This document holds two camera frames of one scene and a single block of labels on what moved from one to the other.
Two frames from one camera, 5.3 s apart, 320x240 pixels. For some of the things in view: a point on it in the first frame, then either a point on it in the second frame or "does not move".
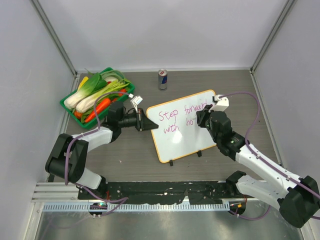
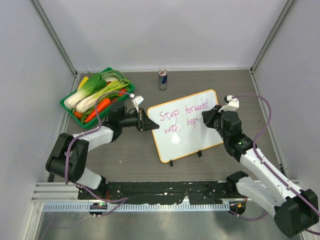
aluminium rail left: [56, 192] does not move
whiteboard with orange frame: [178, 134] does not move
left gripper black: [143, 123] does not move
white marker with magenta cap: [208, 106] -> [195, 119]
